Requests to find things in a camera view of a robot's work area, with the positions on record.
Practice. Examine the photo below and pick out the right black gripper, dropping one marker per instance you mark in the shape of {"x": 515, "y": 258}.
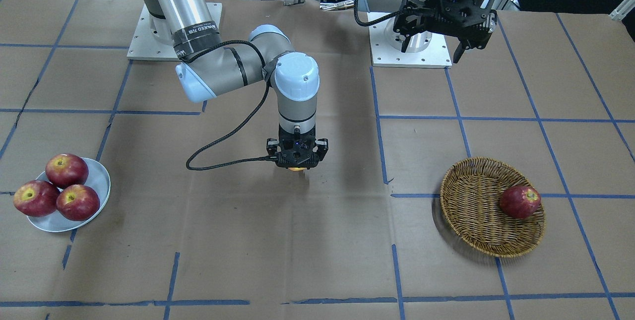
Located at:
{"x": 272, "y": 148}

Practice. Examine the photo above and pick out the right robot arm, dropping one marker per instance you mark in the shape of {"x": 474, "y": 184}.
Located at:
{"x": 209, "y": 67}

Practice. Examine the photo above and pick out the woven wicker basket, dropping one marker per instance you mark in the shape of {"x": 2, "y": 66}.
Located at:
{"x": 470, "y": 193}

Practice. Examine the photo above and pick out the dark red apple in basket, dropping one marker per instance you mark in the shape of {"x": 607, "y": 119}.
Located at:
{"x": 520, "y": 201}

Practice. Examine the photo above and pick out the light blue plate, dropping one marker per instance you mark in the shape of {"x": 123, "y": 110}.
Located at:
{"x": 98, "y": 179}

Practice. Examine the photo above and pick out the red apple plate front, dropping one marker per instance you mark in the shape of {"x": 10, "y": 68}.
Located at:
{"x": 78, "y": 202}

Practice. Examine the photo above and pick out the red apple plate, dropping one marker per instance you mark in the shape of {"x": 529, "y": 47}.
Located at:
{"x": 78, "y": 202}
{"x": 36, "y": 198}
{"x": 65, "y": 169}

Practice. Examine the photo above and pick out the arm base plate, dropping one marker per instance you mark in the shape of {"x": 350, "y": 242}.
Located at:
{"x": 425, "y": 50}
{"x": 149, "y": 37}

